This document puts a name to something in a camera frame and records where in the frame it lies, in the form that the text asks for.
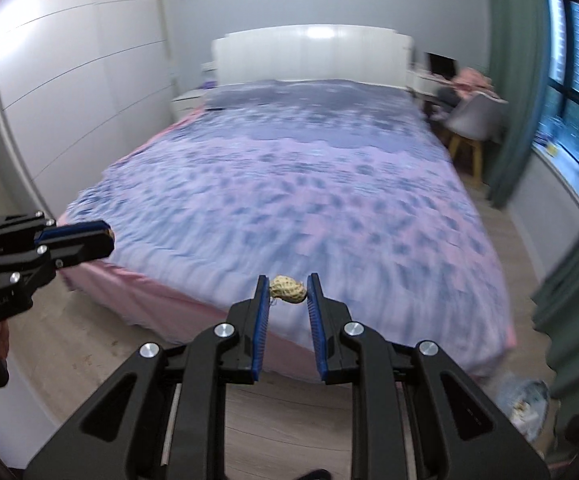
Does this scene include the purple floral blanket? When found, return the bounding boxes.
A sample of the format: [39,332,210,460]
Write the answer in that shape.
[59,78,515,361]

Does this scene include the white desk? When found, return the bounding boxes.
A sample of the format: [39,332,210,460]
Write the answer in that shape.
[409,67,470,106]

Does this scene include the black laptop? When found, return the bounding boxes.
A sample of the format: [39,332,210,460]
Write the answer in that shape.
[427,52,457,80]

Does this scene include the light blue waste bin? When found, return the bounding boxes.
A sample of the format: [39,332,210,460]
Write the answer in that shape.
[494,377,553,446]

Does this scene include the white wardrobe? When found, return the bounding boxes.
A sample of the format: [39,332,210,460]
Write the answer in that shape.
[0,0,180,221]

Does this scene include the white nightstand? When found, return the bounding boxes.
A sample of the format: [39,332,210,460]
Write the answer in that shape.
[170,87,215,122]

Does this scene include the bed with pink sheet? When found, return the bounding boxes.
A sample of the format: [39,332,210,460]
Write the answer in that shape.
[56,77,517,386]

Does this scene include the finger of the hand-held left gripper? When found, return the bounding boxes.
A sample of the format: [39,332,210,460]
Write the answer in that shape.
[0,211,111,247]
[0,232,116,282]

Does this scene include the pink clothes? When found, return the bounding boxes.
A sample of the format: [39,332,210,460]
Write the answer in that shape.
[452,67,495,98]

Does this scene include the tan peanut pod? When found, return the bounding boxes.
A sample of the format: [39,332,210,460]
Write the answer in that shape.
[269,275,306,305]

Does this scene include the white headboard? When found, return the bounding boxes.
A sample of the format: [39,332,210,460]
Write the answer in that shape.
[210,24,415,92]

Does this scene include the grey white chair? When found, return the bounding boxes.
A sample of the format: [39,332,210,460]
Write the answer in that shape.
[442,91,507,181]

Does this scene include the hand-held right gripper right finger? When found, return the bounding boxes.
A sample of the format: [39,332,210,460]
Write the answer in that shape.
[307,273,553,480]

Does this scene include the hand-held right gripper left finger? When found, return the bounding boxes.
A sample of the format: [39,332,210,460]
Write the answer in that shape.
[22,275,272,480]

